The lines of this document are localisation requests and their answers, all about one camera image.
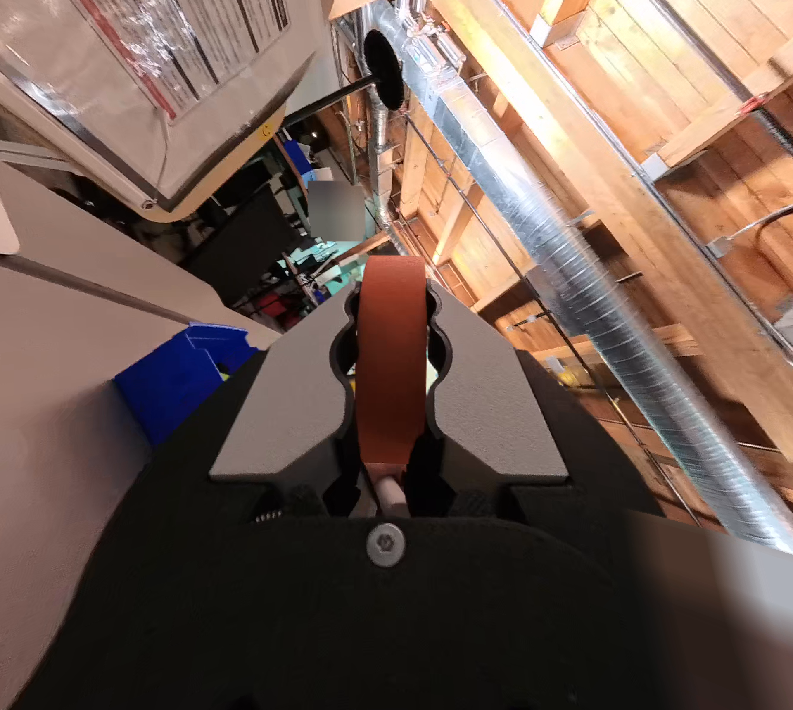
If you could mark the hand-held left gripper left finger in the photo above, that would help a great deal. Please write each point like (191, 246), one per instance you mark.
(285, 412)

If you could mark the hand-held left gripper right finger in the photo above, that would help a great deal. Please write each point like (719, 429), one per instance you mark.
(495, 412)

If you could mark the blue plastic bin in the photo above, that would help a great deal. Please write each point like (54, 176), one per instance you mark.
(167, 381)

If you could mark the orange tape roll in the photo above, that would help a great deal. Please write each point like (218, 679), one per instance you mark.
(390, 350)

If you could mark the small blue crate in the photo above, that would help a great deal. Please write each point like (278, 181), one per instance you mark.
(297, 155)

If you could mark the black floor lamp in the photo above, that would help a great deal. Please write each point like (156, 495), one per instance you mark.
(383, 69)

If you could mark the acrylic tabletop sign stand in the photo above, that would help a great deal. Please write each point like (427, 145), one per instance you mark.
(124, 41)

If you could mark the silver ventilation duct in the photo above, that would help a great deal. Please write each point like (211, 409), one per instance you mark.
(545, 239)

